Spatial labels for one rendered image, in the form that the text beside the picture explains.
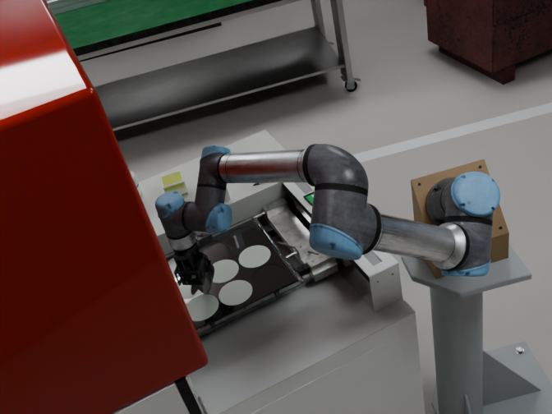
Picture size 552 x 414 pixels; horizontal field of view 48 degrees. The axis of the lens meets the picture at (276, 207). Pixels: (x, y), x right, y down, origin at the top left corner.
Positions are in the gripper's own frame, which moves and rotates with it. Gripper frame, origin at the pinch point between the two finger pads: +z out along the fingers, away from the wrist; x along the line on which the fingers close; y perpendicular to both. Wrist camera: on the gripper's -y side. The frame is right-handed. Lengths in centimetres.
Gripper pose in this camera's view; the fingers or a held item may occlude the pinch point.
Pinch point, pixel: (205, 288)
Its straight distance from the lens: 185.3
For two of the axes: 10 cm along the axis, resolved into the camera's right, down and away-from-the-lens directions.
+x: 9.6, -0.5, -2.6
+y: -1.7, 6.3, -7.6
